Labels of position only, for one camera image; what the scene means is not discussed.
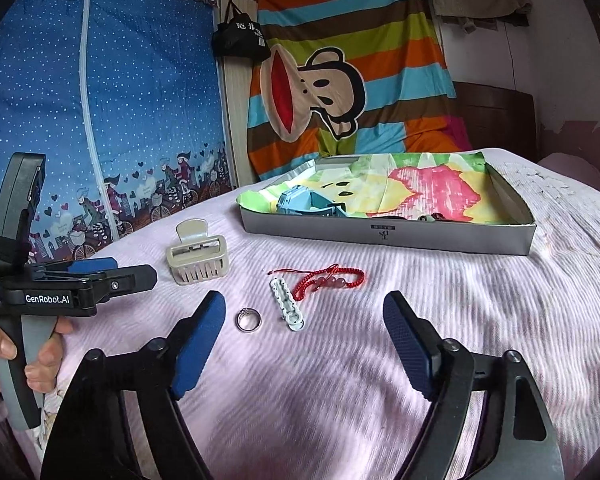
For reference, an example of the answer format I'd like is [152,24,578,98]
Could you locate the black bag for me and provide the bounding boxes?
[211,0,272,61]

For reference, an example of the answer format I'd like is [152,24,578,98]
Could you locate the grey shallow cardboard box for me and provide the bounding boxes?
[237,152,537,257]

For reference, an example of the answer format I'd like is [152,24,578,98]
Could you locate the beige hair claw clip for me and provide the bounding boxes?
[166,218,230,286]

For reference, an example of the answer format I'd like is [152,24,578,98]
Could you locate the pink pillow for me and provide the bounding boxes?
[536,152,600,198]

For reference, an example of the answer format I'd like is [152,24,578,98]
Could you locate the blue dotted wardrobe cover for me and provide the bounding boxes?
[0,0,232,273]

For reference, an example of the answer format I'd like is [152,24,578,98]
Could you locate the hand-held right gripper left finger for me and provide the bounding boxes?
[40,290,227,480]

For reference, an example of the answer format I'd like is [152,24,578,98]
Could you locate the striped monkey print blanket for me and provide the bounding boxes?
[245,0,475,184]

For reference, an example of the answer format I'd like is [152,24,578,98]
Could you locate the person's left hand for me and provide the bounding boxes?
[0,316,74,392]

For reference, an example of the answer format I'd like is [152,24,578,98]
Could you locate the blue smart watch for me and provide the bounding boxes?
[276,185,349,219]

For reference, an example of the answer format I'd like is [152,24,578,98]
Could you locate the white braided hair clip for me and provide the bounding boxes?
[270,277,306,332]

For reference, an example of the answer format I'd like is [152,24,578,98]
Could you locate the colourful printed cloth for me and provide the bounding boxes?
[237,154,507,224]

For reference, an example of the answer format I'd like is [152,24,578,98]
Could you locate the dark wooden headboard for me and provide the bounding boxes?
[451,81,537,155]

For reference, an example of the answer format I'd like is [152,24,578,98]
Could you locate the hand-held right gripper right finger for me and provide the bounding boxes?
[382,290,566,480]

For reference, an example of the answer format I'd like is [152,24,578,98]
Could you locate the red string bracelet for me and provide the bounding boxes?
[268,263,366,299]

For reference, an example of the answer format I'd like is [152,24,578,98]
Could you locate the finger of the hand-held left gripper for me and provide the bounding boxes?
[27,265,158,317]
[72,257,120,276]

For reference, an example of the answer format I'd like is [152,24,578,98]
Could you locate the silver ring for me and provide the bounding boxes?
[236,308,262,332]

